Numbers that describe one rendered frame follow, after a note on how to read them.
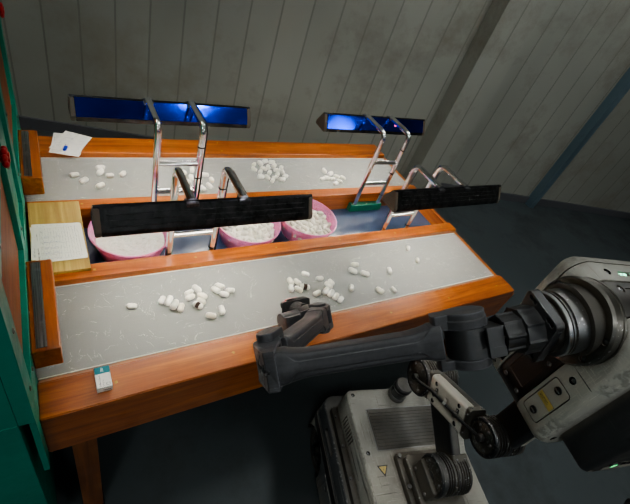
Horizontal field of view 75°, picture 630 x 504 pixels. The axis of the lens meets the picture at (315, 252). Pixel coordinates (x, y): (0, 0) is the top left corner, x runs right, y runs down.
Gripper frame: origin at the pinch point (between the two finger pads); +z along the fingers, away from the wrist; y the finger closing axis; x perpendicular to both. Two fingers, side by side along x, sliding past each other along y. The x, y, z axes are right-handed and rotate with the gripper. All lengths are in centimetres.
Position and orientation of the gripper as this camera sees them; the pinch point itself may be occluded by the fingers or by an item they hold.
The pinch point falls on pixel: (283, 304)
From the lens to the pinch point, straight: 143.3
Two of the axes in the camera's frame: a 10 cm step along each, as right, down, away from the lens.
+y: -8.5, 1.1, -5.2
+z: -5.3, -0.9, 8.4
